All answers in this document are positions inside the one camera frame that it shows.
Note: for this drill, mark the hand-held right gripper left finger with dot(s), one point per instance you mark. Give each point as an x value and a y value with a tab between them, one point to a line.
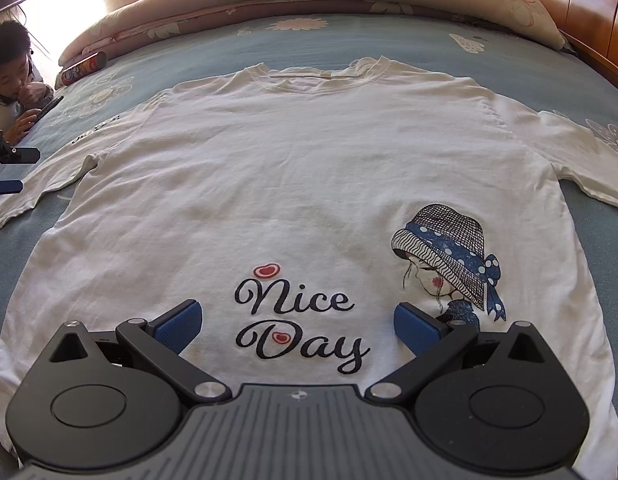
179	325

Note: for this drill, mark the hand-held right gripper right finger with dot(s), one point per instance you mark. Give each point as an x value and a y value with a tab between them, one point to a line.
419	330

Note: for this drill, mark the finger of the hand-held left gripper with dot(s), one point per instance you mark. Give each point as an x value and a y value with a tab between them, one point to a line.
21	155
6	188

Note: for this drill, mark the white printed t-shirt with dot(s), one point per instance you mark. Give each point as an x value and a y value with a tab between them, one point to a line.
289	160

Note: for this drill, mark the red snack can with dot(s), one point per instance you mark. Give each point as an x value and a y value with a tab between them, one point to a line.
84	67

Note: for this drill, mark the blue floral bed sheet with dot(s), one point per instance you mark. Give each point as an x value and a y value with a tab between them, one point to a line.
189	40

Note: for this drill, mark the wooden bed headboard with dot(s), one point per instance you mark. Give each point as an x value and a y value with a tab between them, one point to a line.
589	0

